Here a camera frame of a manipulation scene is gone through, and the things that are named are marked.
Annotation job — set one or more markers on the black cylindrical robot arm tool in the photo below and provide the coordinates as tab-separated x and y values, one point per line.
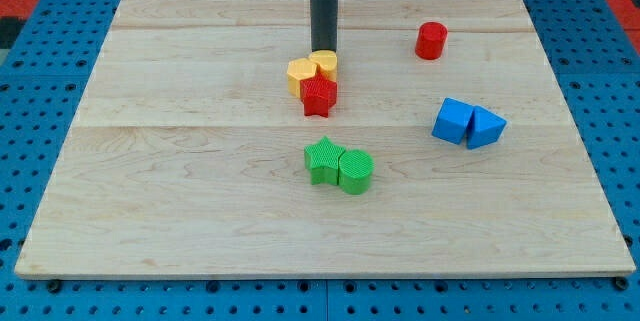
324	19

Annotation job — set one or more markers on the green star block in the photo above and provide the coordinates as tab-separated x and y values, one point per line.
322	161

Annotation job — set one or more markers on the green cylinder block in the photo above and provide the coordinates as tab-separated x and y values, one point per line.
355	171

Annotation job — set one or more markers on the red star block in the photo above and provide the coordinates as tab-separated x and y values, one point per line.
318	95

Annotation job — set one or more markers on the yellow hexagon block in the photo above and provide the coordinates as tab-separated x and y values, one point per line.
298	70

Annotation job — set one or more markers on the yellow heart block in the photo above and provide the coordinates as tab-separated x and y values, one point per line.
327	63

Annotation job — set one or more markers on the blue cube block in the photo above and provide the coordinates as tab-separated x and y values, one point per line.
452	120

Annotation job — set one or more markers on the wooden board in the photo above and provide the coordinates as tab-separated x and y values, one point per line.
185	158

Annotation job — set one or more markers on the red cylinder block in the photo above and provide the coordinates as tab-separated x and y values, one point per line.
431	40

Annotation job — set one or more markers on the blue triangle block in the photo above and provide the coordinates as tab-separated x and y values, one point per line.
484	128

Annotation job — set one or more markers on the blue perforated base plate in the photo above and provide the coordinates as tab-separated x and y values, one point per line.
42	79

